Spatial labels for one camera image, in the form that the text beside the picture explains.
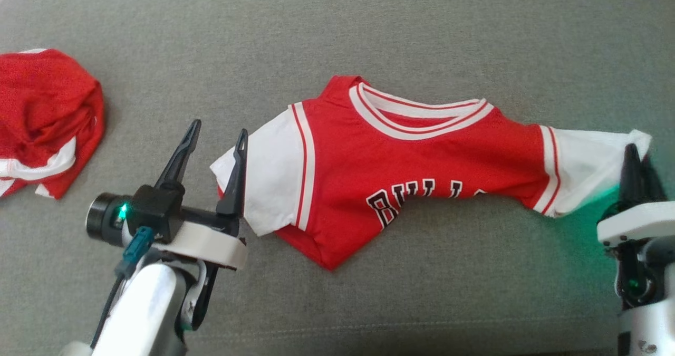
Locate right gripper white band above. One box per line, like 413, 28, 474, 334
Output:
597, 143, 675, 248

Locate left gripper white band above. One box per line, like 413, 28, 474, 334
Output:
86, 119, 248, 271

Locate red shorts with white stripes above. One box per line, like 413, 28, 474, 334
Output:
0, 49, 105, 199

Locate red white Bulls jersey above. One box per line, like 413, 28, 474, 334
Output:
210, 75, 652, 271

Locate grey fabric sofa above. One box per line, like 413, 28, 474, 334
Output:
0, 0, 675, 356

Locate black cable with teal plug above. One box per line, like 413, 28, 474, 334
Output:
90, 227, 155, 349

